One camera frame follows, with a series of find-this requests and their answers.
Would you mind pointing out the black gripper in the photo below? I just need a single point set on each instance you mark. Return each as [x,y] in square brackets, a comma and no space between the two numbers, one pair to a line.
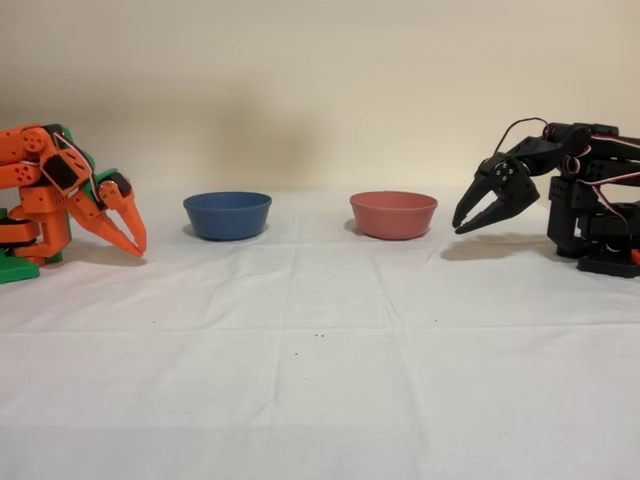
[501,176]

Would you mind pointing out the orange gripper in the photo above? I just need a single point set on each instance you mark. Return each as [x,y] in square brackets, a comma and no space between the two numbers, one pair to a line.
[114,201]

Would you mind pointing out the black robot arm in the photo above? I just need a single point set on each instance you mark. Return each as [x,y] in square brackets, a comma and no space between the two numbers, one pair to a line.
[575,200]

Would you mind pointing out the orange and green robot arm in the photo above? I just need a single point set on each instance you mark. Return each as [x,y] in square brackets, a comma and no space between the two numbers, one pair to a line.
[35,200]

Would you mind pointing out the red bowl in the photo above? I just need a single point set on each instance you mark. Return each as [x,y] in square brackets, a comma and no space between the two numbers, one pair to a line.
[392,217]

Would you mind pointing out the blue bowl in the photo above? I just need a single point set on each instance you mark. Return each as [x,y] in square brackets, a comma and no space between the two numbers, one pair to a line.
[227,217]

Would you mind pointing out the small orange clamp knob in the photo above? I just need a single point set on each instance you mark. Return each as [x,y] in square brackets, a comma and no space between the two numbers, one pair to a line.
[636,255]

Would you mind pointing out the white tablecloth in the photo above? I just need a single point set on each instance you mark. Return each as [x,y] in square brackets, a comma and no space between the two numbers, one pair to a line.
[300,375]

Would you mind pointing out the green arm base plate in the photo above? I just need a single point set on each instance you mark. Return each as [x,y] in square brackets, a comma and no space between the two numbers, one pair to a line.
[17,272]

